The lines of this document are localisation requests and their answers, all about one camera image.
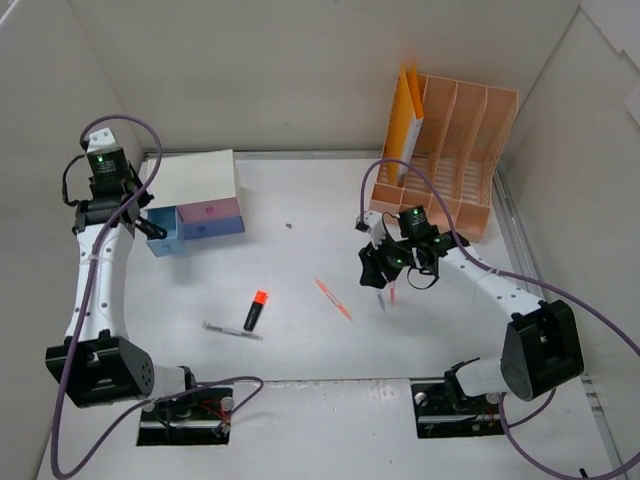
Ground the pink drawer with knob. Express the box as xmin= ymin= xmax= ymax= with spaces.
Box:
xmin=177 ymin=197 xmax=242 ymax=223

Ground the orange cap black highlighter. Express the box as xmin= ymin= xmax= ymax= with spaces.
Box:
xmin=243 ymin=291 xmax=268 ymax=332

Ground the orange folder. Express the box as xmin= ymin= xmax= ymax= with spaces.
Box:
xmin=383 ymin=64 xmax=424 ymax=163

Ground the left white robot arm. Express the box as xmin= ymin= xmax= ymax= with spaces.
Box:
xmin=45 ymin=146 xmax=200 ymax=420

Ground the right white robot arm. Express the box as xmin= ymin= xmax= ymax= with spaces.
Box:
xmin=356 ymin=207 xmax=584 ymax=412

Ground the blue clear pen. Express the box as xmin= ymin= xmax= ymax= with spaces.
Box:
xmin=376 ymin=291 xmax=386 ymax=314

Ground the pink pen left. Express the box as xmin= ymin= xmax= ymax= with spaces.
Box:
xmin=315 ymin=279 xmax=353 ymax=322

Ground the dark blue lower drawer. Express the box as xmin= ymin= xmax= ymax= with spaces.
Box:
xmin=183 ymin=216 xmax=245 ymax=240

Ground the white drawer box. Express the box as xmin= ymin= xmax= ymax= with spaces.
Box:
xmin=146 ymin=149 xmax=241 ymax=208

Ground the peach file organizer rack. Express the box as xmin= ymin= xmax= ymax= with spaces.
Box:
xmin=368 ymin=72 xmax=519 ymax=242

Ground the clear dark pen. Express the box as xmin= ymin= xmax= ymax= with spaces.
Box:
xmin=202 ymin=322 xmax=263 ymax=341

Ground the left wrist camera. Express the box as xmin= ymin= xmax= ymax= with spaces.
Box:
xmin=81 ymin=127 xmax=120 ymax=154

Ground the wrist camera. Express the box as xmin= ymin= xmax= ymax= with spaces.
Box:
xmin=81 ymin=127 xmax=120 ymax=154
xmin=355 ymin=210 xmax=389 ymax=250

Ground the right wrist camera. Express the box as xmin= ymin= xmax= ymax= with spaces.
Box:
xmin=355 ymin=210 xmax=389 ymax=250

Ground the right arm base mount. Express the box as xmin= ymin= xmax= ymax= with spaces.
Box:
xmin=410 ymin=380 xmax=504 ymax=440

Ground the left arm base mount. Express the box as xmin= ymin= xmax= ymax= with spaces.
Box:
xmin=136 ymin=386 xmax=235 ymax=447

